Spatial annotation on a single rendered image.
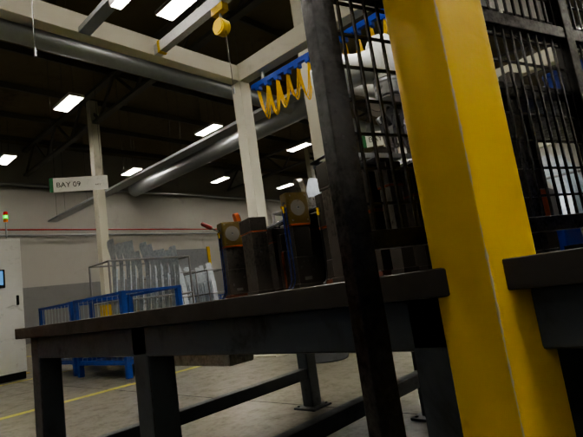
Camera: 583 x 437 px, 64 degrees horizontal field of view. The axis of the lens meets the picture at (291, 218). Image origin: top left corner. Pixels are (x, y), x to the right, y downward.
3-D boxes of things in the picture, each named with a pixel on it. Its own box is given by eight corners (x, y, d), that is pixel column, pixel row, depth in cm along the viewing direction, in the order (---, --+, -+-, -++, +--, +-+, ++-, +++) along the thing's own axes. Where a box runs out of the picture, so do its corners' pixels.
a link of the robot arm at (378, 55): (402, 84, 155) (363, 93, 157) (394, 42, 158) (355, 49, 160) (404, 70, 145) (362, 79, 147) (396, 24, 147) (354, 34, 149)
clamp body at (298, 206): (284, 291, 168) (271, 196, 173) (312, 287, 174) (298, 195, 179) (292, 290, 162) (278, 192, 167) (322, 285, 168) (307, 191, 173)
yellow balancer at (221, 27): (219, 98, 410) (209, 9, 423) (229, 101, 418) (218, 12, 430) (232, 91, 400) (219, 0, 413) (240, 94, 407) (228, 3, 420)
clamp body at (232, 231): (219, 300, 224) (210, 225, 229) (245, 296, 231) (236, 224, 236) (225, 299, 217) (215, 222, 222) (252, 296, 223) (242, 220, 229)
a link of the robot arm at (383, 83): (367, 87, 153) (370, 103, 152) (384, 74, 145) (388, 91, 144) (389, 88, 157) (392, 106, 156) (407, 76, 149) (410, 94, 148)
